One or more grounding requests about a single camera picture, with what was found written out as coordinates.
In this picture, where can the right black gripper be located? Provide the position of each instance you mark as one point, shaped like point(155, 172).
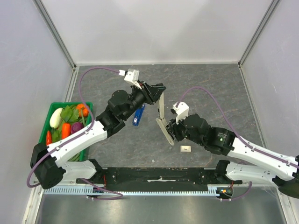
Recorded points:
point(174, 129)

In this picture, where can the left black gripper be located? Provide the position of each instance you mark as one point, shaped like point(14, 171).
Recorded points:
point(152, 94)

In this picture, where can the beige black stapler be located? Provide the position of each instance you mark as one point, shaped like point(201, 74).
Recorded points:
point(162, 121)

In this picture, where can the blue stapler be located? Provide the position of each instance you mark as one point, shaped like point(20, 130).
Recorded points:
point(138, 115)

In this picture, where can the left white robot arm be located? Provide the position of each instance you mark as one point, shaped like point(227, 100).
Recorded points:
point(48, 162)

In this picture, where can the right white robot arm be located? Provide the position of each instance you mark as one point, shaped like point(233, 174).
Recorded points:
point(265, 165)

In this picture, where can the white staple box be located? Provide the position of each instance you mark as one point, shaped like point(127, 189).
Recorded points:
point(185, 149)

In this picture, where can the orange toy pumpkin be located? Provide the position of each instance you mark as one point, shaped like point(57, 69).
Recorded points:
point(83, 110)

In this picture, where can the purple toy onion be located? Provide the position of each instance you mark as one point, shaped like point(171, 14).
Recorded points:
point(76, 127)

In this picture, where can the green toy leafy vegetable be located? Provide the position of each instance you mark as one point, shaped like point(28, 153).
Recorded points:
point(70, 114)

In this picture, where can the green plastic bin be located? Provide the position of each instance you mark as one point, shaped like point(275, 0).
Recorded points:
point(56, 133)

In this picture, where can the orange toy carrot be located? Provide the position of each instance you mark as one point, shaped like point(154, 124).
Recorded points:
point(66, 130)

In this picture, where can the white toy eggplant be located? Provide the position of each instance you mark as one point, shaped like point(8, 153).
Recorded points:
point(56, 118)

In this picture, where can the green toy beans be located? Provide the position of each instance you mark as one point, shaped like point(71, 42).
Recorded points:
point(78, 157)

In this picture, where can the red toy chili pepper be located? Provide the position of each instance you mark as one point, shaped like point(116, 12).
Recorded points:
point(48, 138)

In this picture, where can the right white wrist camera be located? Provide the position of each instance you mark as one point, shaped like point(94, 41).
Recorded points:
point(181, 110)

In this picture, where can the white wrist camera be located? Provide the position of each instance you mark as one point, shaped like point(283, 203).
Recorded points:
point(181, 110)
point(131, 76)

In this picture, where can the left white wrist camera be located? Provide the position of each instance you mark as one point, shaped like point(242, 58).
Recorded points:
point(131, 76)

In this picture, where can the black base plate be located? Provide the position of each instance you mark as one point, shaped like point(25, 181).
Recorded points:
point(158, 178)

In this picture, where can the light blue cable duct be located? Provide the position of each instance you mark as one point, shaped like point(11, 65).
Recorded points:
point(91, 191)

